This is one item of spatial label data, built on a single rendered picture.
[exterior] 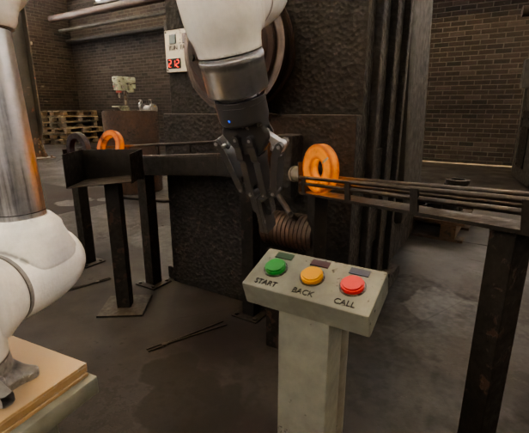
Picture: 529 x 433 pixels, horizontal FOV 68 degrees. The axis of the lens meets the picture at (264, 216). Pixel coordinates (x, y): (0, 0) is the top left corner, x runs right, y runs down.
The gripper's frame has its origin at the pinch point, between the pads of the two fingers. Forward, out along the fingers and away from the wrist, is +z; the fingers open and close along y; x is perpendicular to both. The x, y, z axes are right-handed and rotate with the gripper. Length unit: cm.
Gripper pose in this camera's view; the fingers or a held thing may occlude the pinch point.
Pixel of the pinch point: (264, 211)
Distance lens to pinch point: 66.8
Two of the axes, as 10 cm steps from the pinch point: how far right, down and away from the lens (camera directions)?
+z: 1.8, 8.3, 5.3
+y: -8.5, -1.3, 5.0
